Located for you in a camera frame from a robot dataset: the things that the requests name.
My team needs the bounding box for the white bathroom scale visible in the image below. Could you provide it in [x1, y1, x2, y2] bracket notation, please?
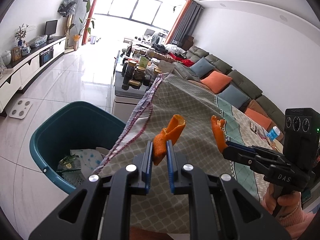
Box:
[9, 99, 33, 120]

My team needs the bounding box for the blue-grey cushion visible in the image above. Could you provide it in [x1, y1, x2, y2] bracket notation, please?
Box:
[189, 57, 214, 78]
[217, 85, 251, 109]

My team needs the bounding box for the orange cushion near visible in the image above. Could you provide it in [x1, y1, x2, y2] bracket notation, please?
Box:
[245, 108, 272, 130]

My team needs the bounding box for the teal plastic trash bin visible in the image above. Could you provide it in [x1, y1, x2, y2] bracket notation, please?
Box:
[29, 101, 125, 194]

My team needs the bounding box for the orange peel piece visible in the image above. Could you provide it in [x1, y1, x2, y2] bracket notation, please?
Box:
[211, 115, 228, 153]
[153, 114, 186, 166]

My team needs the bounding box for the orange cushion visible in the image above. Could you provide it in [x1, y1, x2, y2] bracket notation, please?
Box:
[245, 108, 272, 130]
[201, 71, 233, 94]

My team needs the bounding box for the covered standing fan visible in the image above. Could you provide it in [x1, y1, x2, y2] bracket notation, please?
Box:
[57, 0, 76, 17]

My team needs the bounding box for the right hand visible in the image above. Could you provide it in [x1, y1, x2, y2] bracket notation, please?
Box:
[262, 183, 301, 217]

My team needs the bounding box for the blue white lidded cup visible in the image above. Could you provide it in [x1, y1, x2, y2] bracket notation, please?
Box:
[267, 126, 281, 141]

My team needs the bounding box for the small black monitor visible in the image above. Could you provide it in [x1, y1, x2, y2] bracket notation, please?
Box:
[44, 20, 57, 40]

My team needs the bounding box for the white black snack packet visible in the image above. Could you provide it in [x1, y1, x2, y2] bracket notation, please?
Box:
[250, 122, 257, 133]

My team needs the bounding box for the green sectional sofa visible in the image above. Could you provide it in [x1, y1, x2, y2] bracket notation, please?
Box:
[168, 46, 285, 142]

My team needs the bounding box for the blue-grey cushion far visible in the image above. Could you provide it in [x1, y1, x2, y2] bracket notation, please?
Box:
[189, 57, 214, 78]

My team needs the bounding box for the orange cushion far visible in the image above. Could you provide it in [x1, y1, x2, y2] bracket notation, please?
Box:
[201, 71, 233, 94]

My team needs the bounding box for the white TV cabinet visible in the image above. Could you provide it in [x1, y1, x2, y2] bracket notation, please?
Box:
[0, 36, 66, 117]

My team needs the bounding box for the orange grey curtain right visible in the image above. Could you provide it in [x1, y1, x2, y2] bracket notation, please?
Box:
[165, 0, 204, 45]

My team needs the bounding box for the white standing air conditioner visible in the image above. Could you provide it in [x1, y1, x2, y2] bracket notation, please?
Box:
[68, 0, 93, 46]

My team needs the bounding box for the patterned tablecloth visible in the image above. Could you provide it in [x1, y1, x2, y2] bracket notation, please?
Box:
[95, 74, 269, 233]

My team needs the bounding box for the orange curtain left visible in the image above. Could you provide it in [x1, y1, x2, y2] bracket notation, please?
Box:
[82, 0, 97, 45]

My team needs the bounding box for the tall green potted plant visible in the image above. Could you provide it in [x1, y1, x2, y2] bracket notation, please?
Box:
[69, 0, 94, 51]

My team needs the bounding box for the cluttered coffee table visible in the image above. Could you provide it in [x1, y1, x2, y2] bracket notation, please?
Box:
[111, 42, 175, 122]

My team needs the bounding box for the white office chair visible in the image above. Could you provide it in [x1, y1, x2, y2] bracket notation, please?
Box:
[142, 29, 155, 43]

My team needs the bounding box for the blue-grey cushion near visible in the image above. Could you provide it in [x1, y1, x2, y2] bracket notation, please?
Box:
[217, 85, 251, 109]

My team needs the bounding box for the green snack wrapper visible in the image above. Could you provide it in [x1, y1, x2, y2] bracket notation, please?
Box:
[56, 155, 81, 173]

